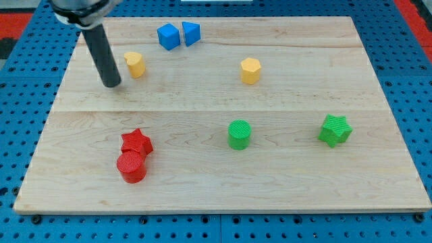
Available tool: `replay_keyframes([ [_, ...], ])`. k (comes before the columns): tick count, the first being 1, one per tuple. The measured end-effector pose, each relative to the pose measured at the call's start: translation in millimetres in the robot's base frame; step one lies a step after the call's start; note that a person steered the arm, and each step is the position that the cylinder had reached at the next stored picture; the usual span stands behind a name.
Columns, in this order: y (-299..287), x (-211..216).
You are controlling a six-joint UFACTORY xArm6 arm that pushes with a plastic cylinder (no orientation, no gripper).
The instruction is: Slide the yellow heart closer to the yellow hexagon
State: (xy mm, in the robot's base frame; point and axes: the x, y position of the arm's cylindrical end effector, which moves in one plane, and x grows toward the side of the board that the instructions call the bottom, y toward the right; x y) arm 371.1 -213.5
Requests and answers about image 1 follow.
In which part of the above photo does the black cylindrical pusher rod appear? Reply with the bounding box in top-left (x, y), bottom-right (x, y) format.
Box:
top-left (82, 24), bottom-right (122, 88)

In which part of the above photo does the yellow heart block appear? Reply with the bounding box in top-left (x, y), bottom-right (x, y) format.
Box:
top-left (124, 52), bottom-right (146, 78)

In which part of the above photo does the yellow hexagon block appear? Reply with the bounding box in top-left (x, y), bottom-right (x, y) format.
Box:
top-left (240, 57), bottom-right (261, 85)

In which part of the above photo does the blue cube block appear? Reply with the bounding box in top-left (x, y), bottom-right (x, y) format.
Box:
top-left (157, 23), bottom-right (180, 51)

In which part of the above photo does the blue triangle block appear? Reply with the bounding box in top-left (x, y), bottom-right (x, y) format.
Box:
top-left (182, 22), bottom-right (201, 47)

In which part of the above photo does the red star block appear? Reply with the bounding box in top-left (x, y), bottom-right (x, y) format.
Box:
top-left (121, 128), bottom-right (154, 158)

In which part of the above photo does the red cylinder block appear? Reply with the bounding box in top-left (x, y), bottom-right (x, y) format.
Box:
top-left (116, 151), bottom-right (146, 184)

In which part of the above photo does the wooden board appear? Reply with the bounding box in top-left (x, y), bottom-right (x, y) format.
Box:
top-left (13, 17), bottom-right (431, 215)

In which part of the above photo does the green cylinder block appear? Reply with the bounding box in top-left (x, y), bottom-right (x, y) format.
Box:
top-left (227, 119), bottom-right (252, 151)

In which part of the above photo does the green star block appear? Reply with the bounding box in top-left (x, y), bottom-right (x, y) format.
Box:
top-left (318, 114), bottom-right (353, 148)

